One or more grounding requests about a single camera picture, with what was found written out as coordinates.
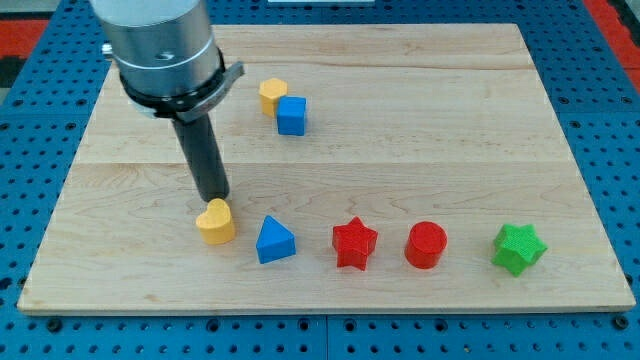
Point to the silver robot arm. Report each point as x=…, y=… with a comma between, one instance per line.
x=167, y=56

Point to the blue cube block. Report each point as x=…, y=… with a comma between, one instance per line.
x=291, y=116

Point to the yellow heart block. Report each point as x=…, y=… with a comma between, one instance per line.
x=216, y=224

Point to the wooden board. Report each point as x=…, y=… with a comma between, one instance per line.
x=446, y=123

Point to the red star block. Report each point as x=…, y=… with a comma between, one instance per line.
x=353, y=242

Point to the blue triangle block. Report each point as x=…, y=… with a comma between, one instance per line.
x=275, y=241

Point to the yellow hexagon block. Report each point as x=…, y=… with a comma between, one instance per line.
x=270, y=92

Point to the red cylinder block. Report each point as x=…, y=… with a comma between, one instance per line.
x=425, y=245

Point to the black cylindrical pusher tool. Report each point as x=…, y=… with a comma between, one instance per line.
x=199, y=146

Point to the green star block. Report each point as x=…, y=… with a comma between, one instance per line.
x=517, y=248

